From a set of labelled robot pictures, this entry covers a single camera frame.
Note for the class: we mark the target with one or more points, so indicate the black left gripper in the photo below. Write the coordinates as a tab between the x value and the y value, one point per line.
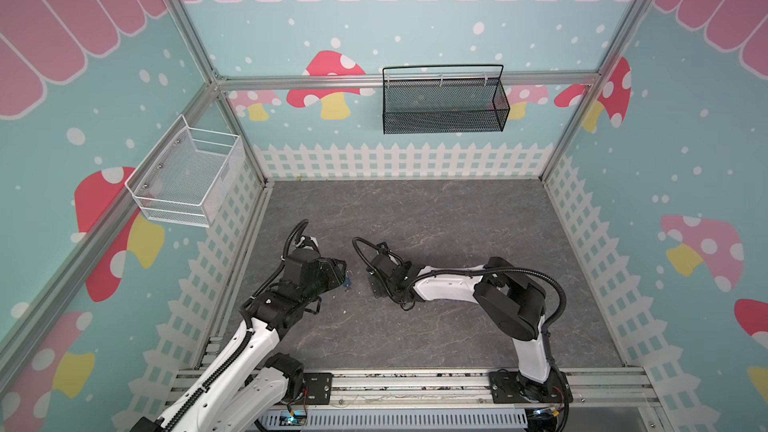
333	273

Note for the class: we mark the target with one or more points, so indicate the white wire wall basket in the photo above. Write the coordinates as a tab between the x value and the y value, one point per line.
187	176

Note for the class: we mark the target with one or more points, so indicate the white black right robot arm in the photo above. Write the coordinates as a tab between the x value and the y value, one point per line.
522	303

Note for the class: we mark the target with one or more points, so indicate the blue padlock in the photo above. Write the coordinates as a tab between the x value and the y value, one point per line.
347	280

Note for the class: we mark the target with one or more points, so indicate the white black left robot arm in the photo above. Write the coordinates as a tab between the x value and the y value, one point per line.
244	381

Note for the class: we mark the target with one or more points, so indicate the black mesh wall basket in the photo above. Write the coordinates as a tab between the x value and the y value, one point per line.
454	98

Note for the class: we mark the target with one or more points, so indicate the aluminium frame profile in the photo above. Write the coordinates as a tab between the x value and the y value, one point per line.
37	321

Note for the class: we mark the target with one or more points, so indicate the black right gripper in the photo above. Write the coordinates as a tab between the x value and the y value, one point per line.
379	276

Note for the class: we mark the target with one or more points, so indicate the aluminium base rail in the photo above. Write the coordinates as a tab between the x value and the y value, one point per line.
471	388

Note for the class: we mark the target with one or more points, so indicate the white ribbed cable duct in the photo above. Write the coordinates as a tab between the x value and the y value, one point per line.
398	420

